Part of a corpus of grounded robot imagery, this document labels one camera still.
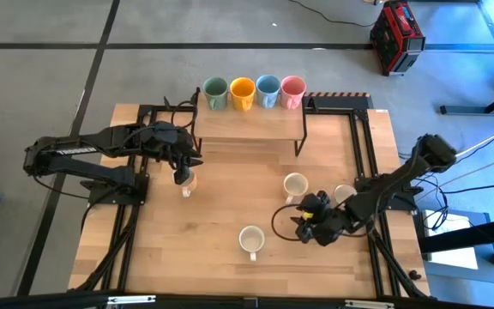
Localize black metal table frame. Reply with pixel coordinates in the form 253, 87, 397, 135
69, 96, 431, 301

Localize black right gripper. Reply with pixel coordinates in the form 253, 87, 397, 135
292, 191, 351, 248

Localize blue mug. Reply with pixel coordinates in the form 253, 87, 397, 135
255, 74, 282, 109

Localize grey cable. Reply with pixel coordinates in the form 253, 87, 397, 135
456, 148, 494, 179

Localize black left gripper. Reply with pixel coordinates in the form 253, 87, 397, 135
143, 121, 204, 185

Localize black floor cable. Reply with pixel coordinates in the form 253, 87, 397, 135
288, 0, 377, 28

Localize green mug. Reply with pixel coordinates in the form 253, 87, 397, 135
202, 76, 230, 112

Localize yellow mug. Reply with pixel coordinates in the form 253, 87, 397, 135
229, 76, 257, 112

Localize black rail bar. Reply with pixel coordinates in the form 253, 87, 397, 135
0, 290, 494, 309

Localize cream mug pink pattern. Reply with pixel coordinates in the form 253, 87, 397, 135
282, 172, 310, 205

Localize white box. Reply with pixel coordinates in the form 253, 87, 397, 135
422, 209, 479, 270

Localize white cable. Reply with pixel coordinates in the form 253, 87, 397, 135
455, 131, 494, 158

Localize black beams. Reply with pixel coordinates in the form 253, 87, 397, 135
418, 216, 494, 267

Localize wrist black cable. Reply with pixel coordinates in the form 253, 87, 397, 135
270, 203, 312, 242
171, 100, 199, 130

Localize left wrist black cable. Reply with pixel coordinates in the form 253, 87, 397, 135
171, 100, 199, 130

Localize red black tool box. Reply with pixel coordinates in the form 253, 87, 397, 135
369, 0, 426, 77

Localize plain cream mug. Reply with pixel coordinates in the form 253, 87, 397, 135
238, 225, 266, 262

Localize silver bracket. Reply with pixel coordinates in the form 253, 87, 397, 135
106, 294, 157, 306
344, 299, 396, 309

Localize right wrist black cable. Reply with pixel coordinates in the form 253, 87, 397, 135
270, 203, 312, 242

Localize white speckled mug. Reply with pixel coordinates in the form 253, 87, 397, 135
334, 184, 358, 205

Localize wooden shelf black legs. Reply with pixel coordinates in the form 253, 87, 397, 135
190, 88, 308, 158

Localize white mug orange rim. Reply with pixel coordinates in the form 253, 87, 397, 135
172, 169, 198, 198

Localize blue metal desk frame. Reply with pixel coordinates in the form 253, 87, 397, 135
422, 0, 494, 116

